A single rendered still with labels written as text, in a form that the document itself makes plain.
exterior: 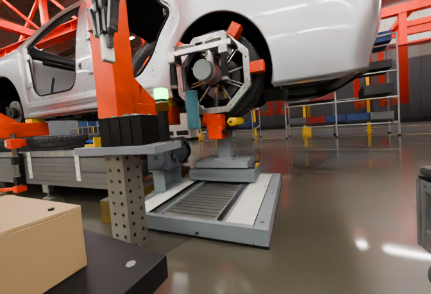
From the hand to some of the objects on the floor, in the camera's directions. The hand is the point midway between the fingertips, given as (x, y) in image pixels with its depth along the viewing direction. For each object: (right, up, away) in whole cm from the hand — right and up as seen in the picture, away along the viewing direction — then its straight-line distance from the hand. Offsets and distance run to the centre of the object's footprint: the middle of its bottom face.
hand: (107, 49), depth 54 cm
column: (-8, -73, +34) cm, 81 cm away
